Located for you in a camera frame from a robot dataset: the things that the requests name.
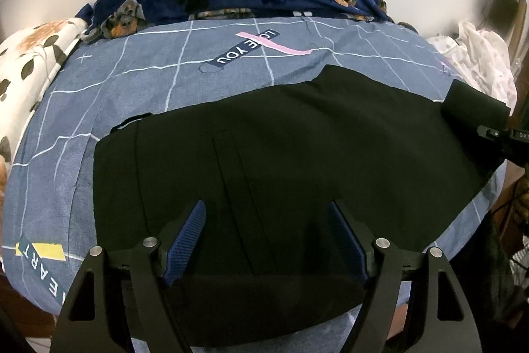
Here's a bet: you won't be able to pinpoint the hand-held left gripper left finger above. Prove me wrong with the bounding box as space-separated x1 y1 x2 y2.
50 199 206 353

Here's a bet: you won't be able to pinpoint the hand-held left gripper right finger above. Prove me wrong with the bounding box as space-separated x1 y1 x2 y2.
328 200 482 353

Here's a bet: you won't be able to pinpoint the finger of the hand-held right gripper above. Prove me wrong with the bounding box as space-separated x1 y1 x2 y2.
477 125 529 143

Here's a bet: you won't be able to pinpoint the black pants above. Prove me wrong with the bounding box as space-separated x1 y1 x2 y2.
93 64 507 352

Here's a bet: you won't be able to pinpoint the white dotted cloth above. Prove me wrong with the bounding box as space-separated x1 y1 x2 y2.
427 20 518 106

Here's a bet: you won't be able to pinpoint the brown wooden furniture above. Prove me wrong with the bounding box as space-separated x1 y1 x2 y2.
488 0 529 77

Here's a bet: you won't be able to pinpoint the blue grid bed sheet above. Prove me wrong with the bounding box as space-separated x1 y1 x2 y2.
0 16 513 353

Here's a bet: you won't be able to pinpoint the white leaf-print pillow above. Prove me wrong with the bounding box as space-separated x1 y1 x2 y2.
0 17 89 182

